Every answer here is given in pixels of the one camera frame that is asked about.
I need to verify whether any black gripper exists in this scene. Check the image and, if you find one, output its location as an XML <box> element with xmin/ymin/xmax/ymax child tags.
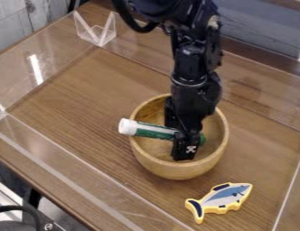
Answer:
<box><xmin>165</xmin><ymin>72</ymin><xmax>222</xmax><ymax>161</ymax></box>

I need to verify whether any green white marker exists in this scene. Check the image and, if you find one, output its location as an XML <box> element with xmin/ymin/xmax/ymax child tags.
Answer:
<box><xmin>118</xmin><ymin>117</ymin><xmax>207</xmax><ymax>147</ymax></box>

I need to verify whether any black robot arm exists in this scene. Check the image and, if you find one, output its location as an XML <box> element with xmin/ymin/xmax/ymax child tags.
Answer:
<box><xmin>111</xmin><ymin>0</ymin><xmax>222</xmax><ymax>161</ymax></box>

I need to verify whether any brown wooden bowl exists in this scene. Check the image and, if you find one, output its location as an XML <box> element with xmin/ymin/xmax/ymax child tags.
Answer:
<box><xmin>129</xmin><ymin>93</ymin><xmax>231</xmax><ymax>181</ymax></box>

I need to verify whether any yellow blue fish toy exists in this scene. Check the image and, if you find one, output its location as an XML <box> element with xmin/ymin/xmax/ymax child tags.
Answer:
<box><xmin>185</xmin><ymin>182</ymin><xmax>253</xmax><ymax>224</ymax></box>

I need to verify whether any clear acrylic tray wall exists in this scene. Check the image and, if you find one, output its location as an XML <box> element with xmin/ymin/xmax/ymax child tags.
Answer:
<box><xmin>0</xmin><ymin>112</ymin><xmax>193</xmax><ymax>231</ymax></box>

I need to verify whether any black cable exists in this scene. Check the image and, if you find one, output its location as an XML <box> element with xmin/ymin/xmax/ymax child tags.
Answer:
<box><xmin>0</xmin><ymin>203</ymin><xmax>40</xmax><ymax>231</ymax></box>

